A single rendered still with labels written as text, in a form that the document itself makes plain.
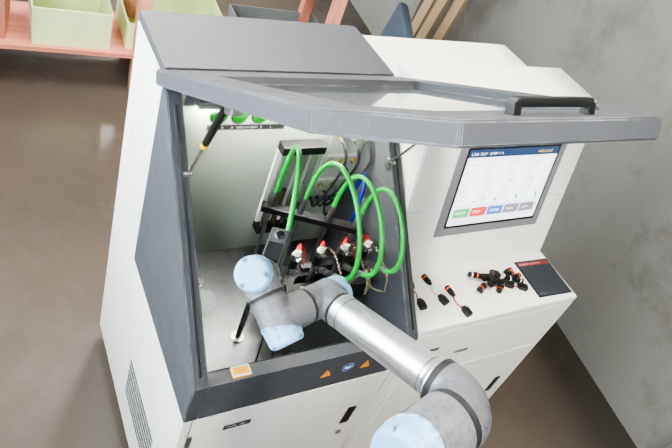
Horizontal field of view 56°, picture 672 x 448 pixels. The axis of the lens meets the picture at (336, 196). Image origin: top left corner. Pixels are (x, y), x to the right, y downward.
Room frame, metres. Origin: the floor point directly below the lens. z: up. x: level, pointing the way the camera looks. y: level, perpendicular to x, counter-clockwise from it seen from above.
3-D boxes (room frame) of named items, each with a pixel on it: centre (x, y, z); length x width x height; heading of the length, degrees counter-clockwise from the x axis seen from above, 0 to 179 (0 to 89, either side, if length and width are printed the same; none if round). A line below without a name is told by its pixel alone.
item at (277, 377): (1.11, -0.12, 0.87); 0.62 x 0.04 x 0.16; 130
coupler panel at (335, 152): (1.65, 0.02, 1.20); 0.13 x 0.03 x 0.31; 130
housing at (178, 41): (1.87, 0.07, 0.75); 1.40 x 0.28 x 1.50; 130
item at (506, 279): (1.66, -0.62, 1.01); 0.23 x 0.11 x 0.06; 130
